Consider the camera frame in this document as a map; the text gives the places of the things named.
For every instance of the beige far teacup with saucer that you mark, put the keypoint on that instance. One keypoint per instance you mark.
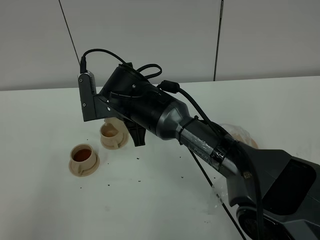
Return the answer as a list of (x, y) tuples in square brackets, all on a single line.
[(112, 138)]

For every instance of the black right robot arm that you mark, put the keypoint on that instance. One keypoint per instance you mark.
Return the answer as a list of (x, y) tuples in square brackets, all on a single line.
[(278, 195)]

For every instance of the beige teacup with saucer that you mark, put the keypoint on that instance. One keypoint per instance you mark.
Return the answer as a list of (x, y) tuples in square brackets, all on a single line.
[(83, 160), (112, 138)]

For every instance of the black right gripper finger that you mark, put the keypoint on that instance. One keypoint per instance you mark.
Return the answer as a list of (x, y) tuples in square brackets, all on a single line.
[(136, 131), (128, 65)]

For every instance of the beige round teapot tray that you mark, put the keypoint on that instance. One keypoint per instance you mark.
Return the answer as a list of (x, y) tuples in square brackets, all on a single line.
[(240, 134)]

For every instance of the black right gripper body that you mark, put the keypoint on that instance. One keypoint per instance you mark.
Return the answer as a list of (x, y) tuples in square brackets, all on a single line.
[(129, 93)]

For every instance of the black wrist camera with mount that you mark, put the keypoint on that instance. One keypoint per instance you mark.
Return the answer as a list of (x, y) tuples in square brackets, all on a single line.
[(94, 106)]

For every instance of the beige teapot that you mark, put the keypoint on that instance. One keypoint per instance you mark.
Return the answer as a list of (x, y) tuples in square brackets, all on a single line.
[(117, 123)]

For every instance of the beige near teacup with saucer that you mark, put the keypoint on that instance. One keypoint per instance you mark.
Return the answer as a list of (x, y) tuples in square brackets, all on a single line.
[(83, 160)]

